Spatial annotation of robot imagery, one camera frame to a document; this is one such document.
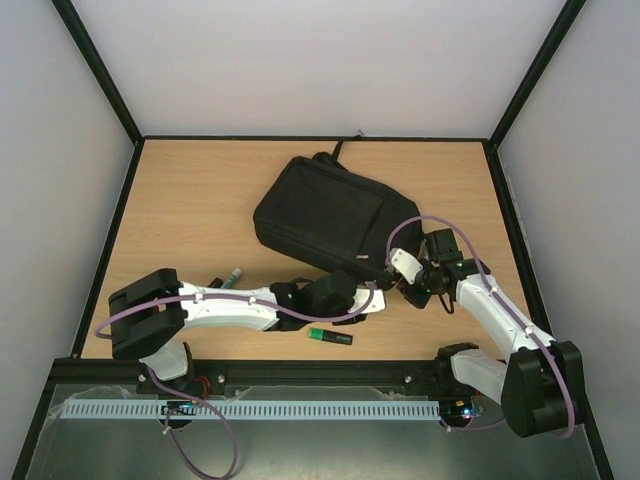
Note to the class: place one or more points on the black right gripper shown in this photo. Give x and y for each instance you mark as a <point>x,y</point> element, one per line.
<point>414,293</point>

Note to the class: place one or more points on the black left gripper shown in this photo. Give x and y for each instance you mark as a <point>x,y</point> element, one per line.
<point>362,318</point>

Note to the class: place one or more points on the green highlighter black body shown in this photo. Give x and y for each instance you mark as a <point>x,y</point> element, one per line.
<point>330,336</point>

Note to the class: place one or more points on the black student backpack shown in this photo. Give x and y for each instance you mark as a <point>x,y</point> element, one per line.
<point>322,214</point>

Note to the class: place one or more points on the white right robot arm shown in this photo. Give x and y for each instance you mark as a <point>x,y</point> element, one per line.
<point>538,382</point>

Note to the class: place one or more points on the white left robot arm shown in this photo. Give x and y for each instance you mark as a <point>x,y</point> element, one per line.
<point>147,314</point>

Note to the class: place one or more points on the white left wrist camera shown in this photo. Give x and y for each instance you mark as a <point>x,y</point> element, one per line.
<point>367,302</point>

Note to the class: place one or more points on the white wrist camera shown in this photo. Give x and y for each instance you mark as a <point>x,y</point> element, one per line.
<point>404,263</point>
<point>367,302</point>

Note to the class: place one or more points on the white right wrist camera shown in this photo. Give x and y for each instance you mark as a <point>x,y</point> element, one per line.
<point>404,263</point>

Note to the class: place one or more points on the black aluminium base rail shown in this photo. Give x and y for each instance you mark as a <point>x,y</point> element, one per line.
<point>225,377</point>

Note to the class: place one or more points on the light blue cable duct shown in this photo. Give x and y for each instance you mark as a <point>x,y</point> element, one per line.
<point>252,410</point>

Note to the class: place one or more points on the black cage frame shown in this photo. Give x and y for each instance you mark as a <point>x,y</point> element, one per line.
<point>76,28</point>

